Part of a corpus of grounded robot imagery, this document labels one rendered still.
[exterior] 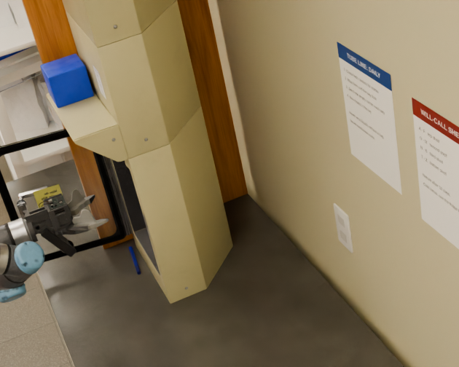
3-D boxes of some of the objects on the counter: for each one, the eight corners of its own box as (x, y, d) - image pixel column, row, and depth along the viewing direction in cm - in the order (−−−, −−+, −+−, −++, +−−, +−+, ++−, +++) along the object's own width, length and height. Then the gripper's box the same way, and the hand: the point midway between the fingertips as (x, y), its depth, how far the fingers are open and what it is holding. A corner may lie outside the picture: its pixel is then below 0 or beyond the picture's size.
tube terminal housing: (210, 217, 273) (154, -18, 232) (252, 270, 246) (197, 15, 206) (135, 246, 267) (65, 10, 227) (170, 304, 240) (97, 48, 200)
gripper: (29, 231, 220) (104, 203, 225) (16, 198, 235) (86, 172, 240) (39, 258, 224) (113, 230, 229) (25, 223, 240) (95, 198, 245)
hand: (102, 209), depth 236 cm, fingers open, 14 cm apart
